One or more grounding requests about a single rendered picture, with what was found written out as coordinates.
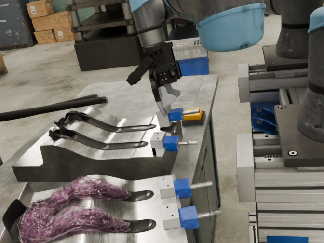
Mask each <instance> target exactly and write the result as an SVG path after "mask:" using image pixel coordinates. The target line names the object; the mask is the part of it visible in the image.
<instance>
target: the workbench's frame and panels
mask: <svg viewBox="0 0 324 243"><path fill-rule="evenodd" d="M218 82H219V80H218V79H217V83H216V88H215V92H214V96H213V100H212V104H211V108H210V112H209V116H208V120H207V124H206V128H205V132H204V136H203V140H202V145H201V149H200V154H199V157H198V161H197V165H196V169H195V174H194V178H193V182H192V184H197V183H203V182H209V181H212V183H213V185H212V186H209V187H204V188H198V189H192V190H191V192H192V197H189V199H188V203H187V207H189V206H195V207H196V211H197V213H204V212H213V211H216V210H218V208H220V207H221V195H220V186H219V177H218V167H217V158H216V145H215V136H214V127H213V117H212V108H213V104H214V99H215V95H216V90H217V86H218ZM216 218H217V215H215V216H210V217H206V218H201V219H199V226H200V227H199V228H194V229H187V230H185V231H186V236H187V241H188V243H214V236H215V229H216Z"/></svg>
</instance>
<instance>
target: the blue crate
mask: <svg viewBox="0 0 324 243"><path fill-rule="evenodd" d="M178 62H179V66H180V70H181V74H182V76H197V75H207V74H209V63H208V56H206V57H198V58H190V59H182V60H178Z"/></svg>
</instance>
